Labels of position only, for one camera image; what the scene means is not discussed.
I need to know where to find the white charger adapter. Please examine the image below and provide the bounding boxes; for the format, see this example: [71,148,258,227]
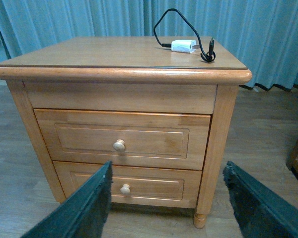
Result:
[171,40,196,54]

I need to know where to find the drawer round knob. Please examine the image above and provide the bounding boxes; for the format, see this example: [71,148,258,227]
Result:
[120,184,131,196]
[113,139,126,152]

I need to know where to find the black usb cable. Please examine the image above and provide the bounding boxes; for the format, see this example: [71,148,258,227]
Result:
[153,8,216,63]

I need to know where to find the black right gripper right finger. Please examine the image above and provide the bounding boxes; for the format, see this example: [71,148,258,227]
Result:
[223,161,298,238]

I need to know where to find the wooden drawer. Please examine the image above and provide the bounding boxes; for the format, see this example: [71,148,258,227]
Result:
[54,162,202,208]
[35,109,211,170]

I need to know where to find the light blue curtain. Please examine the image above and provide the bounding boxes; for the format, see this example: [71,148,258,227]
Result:
[0,0,298,89]

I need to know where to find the wooden nightstand cabinet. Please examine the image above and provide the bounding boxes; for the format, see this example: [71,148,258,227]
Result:
[0,37,252,229]

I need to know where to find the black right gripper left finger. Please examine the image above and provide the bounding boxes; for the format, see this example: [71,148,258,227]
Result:
[23,161,112,238]

